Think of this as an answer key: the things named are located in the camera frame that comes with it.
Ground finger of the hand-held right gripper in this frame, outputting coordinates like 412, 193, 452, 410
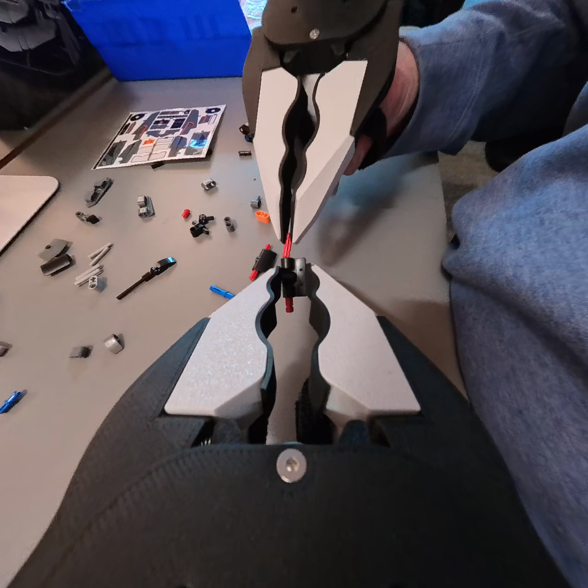
290, 59, 369, 245
254, 66, 304, 244

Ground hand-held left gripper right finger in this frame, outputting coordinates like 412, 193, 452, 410
306, 265, 422, 443

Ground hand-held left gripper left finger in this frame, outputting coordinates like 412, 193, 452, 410
163, 268, 283, 445

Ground black lego connector orange stripe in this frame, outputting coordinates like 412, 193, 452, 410
279, 256, 307, 299

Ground person's right forearm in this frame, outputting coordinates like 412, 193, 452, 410
399, 0, 588, 156

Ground black lego connector red pins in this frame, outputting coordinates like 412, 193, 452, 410
249, 243, 273, 281

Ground black lego axle with connector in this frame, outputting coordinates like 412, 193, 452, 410
116, 256, 177, 300

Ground black curved lego piece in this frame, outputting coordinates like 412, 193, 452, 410
40, 254, 74, 277

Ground grey lego panel piece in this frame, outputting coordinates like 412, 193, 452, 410
38, 239, 72, 260

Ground person's right hand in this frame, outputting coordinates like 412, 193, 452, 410
346, 40, 420, 177

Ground clear plastic bag of parts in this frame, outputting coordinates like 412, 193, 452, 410
239, 0, 272, 33

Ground sticker sheet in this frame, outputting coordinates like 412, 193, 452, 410
92, 105, 227, 171

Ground blue storage bin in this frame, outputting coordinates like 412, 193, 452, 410
64, 0, 253, 82

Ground white monitor stand base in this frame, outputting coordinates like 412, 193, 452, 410
0, 176, 59, 252

